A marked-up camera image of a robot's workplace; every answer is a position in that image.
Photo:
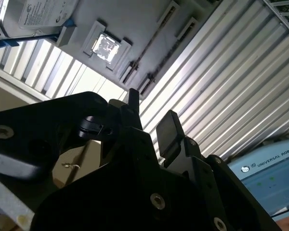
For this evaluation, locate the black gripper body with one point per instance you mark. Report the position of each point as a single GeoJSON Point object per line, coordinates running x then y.
{"type": "Point", "coordinates": [98, 207]}

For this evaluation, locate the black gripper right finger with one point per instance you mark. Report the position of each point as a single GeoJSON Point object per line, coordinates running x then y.
{"type": "Point", "coordinates": [169, 134]}

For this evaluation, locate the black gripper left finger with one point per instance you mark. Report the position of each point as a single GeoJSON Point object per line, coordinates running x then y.
{"type": "Point", "coordinates": [38, 125]}

